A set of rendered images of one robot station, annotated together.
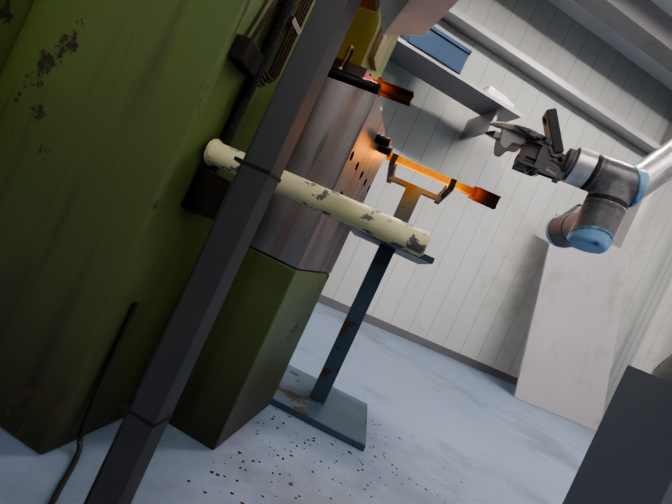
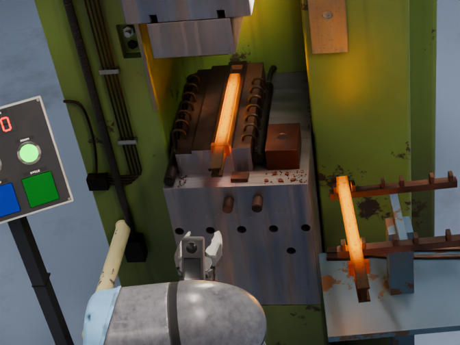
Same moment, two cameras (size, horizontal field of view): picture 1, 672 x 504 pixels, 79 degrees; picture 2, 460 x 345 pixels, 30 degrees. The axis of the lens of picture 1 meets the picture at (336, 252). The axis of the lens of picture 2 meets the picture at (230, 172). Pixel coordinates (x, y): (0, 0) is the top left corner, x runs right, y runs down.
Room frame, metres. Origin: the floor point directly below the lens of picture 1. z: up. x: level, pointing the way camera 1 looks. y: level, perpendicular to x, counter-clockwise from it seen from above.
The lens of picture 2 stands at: (1.15, -1.71, 2.29)
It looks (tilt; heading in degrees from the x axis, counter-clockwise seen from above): 37 degrees down; 91
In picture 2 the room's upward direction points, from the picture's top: 10 degrees counter-clockwise
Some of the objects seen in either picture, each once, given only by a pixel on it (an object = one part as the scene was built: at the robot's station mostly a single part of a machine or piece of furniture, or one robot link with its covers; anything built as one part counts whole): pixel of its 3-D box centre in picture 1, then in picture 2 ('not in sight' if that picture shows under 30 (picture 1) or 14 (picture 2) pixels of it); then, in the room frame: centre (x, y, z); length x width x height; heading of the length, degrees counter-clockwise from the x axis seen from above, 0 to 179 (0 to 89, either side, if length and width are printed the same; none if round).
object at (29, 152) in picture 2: not in sight; (29, 152); (0.65, 0.07, 1.09); 0.05 x 0.03 x 0.04; 168
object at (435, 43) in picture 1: (429, 54); not in sight; (3.59, -0.02, 2.42); 0.55 x 0.41 x 0.22; 104
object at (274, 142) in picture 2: not in sight; (283, 146); (1.28, 0.12, 0.95); 0.12 x 0.09 x 0.07; 78
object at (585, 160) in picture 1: (577, 167); not in sight; (1.01, -0.45, 0.98); 0.10 x 0.05 x 0.09; 168
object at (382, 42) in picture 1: (383, 41); (328, 20); (1.43, 0.16, 1.27); 0.09 x 0.02 x 0.17; 168
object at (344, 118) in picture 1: (264, 161); (254, 184); (1.20, 0.30, 0.69); 0.56 x 0.38 x 0.45; 78
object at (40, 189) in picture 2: not in sight; (40, 189); (0.66, 0.03, 1.01); 0.07 x 0.05 x 0.07; 13
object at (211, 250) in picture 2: (500, 145); (217, 251); (1.08, -0.27, 0.98); 0.09 x 0.03 x 0.06; 63
